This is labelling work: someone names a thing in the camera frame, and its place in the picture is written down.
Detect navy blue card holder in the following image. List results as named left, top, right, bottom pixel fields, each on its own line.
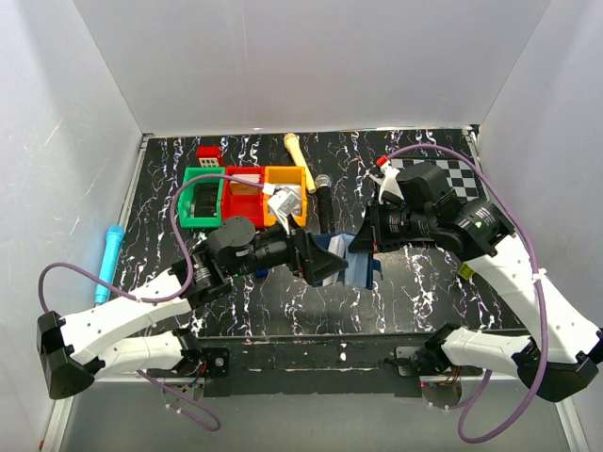
left=314, top=233, right=383, bottom=290

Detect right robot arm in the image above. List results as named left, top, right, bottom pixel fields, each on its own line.
left=349, top=158, right=602, bottom=402

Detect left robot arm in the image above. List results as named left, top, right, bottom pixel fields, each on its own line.
left=37, top=217, right=348, bottom=400

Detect white cards in yellow bin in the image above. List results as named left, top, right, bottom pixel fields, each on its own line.
left=282, top=185, right=302, bottom=206

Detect orange cards in red bin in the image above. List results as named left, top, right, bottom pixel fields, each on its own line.
left=229, top=173, right=261, bottom=196

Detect black white chessboard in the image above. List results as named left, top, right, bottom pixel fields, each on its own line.
left=392, top=157, right=485, bottom=202

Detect red plastic bin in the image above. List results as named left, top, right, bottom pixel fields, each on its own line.
left=221, top=166, right=265, bottom=229

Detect black microphone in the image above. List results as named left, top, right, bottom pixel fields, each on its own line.
left=315, top=174, right=335, bottom=234

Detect yellow plastic bin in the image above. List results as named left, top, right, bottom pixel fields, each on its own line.
left=265, top=166, right=308, bottom=227

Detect black object in green bin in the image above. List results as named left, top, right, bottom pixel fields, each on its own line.
left=190, top=182, right=220, bottom=218

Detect green plastic bin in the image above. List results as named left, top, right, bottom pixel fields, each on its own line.
left=178, top=178, right=224, bottom=229

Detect beige wooden microphone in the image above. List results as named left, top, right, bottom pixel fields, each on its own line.
left=284, top=133, right=317, bottom=195

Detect light blue toy microphone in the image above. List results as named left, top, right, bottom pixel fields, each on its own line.
left=94, top=224, right=125, bottom=305

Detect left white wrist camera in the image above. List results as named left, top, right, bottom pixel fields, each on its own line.
left=262, top=183, right=302, bottom=234

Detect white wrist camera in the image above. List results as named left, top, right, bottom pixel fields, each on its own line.
left=262, top=183, right=302, bottom=234
left=369, top=156, right=403, bottom=206

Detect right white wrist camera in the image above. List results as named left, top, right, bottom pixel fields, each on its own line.
left=369, top=156, right=403, bottom=206

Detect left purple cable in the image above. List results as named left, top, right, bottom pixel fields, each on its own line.
left=40, top=174, right=279, bottom=432

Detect purple cable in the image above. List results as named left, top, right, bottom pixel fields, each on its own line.
left=40, top=174, right=279, bottom=432
left=376, top=144, right=550, bottom=444

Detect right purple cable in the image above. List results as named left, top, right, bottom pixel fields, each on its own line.
left=376, top=144, right=550, bottom=444

